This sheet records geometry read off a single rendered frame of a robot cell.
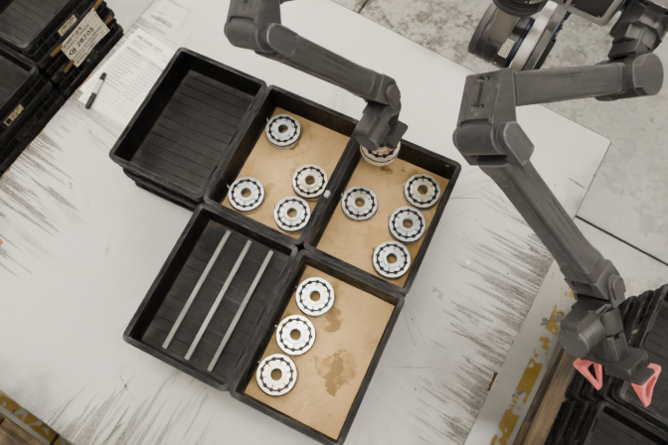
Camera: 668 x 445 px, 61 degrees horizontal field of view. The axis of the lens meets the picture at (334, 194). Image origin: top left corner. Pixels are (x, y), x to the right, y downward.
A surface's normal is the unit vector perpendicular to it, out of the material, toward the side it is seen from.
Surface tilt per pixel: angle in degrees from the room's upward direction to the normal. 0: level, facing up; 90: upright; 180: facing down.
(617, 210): 0
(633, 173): 0
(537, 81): 36
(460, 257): 0
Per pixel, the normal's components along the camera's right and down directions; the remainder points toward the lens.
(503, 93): 0.51, 0.03
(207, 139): 0.00, -0.34
